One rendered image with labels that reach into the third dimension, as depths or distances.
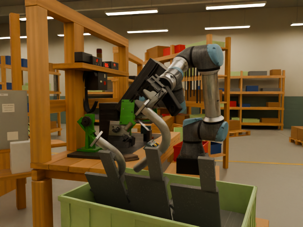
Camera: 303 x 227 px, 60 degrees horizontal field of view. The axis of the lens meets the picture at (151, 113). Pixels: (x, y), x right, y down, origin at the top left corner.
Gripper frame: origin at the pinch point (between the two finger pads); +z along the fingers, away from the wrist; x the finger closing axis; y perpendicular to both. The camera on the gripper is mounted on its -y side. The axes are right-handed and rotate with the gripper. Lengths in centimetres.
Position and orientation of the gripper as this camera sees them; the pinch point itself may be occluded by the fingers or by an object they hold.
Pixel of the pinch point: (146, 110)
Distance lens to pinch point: 86.0
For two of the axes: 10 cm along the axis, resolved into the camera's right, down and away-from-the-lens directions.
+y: -7.5, -6.6, 0.2
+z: -3.9, 4.2, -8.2
